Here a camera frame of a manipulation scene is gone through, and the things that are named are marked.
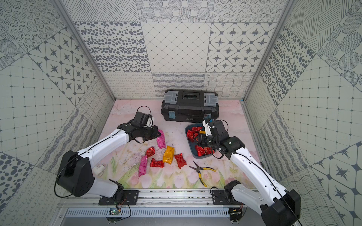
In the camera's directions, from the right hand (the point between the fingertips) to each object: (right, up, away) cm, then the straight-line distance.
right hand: (198, 141), depth 77 cm
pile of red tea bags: (-3, 0, +18) cm, 18 cm away
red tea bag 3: (-30, -9, +11) cm, 33 cm away
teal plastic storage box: (-3, -6, +15) cm, 17 cm away
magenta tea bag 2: (-22, -1, +5) cm, 23 cm away
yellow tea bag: (-18, -11, +10) cm, 23 cm away
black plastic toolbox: (-4, +20, +16) cm, 26 cm away
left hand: (-22, +4, +8) cm, 24 cm away
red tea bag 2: (-11, -13, +7) cm, 18 cm away
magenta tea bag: (-33, -16, +4) cm, 37 cm away
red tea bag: (-26, -15, +7) cm, 31 cm away
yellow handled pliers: (0, -19, +7) cm, 20 cm away
